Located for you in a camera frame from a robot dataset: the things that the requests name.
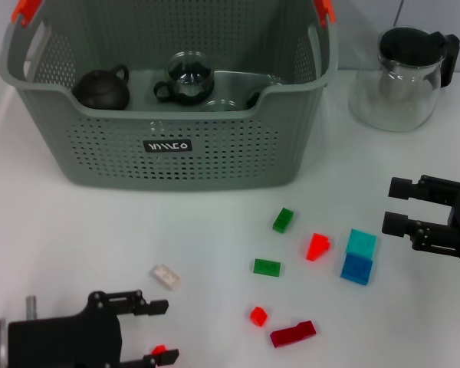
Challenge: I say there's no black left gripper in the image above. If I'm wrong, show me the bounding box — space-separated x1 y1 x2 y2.
7 289 180 368

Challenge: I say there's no teal toy brick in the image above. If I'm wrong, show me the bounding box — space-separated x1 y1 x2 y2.
346 228 378 257

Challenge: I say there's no white toy brick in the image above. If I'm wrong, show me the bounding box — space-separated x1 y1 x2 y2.
149 263 182 291

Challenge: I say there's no blue toy brick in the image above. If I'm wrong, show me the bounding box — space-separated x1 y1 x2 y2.
340 253 374 287

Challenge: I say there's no red-orange wedge toy brick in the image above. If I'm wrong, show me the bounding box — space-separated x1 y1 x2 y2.
302 232 334 262

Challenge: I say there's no green toy brick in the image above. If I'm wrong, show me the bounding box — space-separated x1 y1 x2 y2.
253 258 282 277
272 207 295 234

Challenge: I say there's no glass teacup with black sleeve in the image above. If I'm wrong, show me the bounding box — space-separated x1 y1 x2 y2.
201 98 241 113
244 88 268 110
154 51 215 107

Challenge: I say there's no grey-green perforated storage basket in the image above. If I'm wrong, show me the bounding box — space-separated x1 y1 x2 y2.
0 0 339 192

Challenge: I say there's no glass pitcher with black lid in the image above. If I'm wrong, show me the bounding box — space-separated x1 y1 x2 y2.
348 25 460 133

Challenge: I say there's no dark red long toy brick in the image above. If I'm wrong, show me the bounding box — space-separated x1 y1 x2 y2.
270 320 317 349

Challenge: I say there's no dark clay teapot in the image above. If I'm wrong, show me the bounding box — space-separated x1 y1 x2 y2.
72 63 132 111

